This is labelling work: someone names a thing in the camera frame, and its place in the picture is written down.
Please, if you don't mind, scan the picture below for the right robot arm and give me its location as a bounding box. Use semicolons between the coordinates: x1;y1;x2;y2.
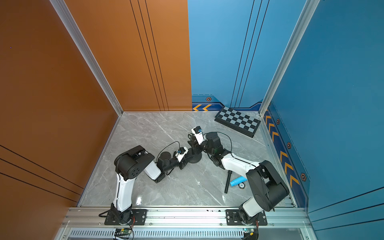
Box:
188;127;290;225

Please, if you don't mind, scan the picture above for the folded chess board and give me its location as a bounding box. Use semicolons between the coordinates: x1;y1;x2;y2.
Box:
215;107;261;138

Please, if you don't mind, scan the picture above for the black mic clip pole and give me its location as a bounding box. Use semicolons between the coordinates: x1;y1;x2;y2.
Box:
188;136;199;156
224;170;233;194

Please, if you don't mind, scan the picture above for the black round stand base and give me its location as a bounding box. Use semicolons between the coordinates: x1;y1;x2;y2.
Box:
185;148;202;164

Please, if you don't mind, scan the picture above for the light blue tube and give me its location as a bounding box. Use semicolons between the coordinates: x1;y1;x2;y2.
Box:
230;176;247;187

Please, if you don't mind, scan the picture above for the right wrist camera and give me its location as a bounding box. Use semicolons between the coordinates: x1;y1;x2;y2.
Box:
192;126;205;145

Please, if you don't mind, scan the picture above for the left circuit board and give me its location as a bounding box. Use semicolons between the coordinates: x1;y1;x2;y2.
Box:
113;228;134;240

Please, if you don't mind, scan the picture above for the right circuit board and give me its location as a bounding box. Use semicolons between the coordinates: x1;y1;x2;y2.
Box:
242;229;259;240

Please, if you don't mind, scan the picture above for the circuit board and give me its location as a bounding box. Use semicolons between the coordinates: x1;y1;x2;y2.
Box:
113;228;134;240
242;229;259;240

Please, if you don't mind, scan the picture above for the aluminium front rail frame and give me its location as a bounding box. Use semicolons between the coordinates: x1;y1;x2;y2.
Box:
55;206;317;240

